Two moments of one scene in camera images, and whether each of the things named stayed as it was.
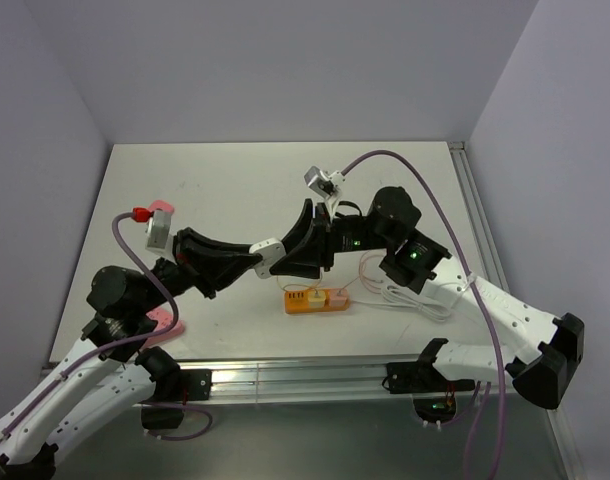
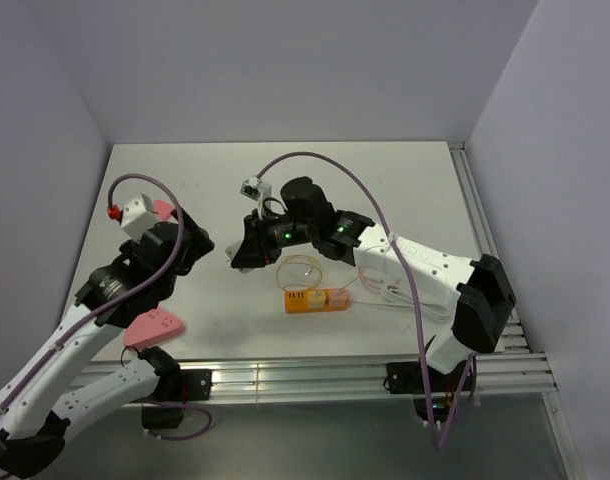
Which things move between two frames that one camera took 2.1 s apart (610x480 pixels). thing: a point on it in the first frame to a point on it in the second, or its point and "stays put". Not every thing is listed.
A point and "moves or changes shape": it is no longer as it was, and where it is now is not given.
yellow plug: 316,299 stays put
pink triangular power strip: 164,317 stays put
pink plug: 338,297 stays put
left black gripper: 209,263 to 198,244
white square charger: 271,251 moves or changes shape
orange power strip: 298,302 stays put
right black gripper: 310,246 to 256,249
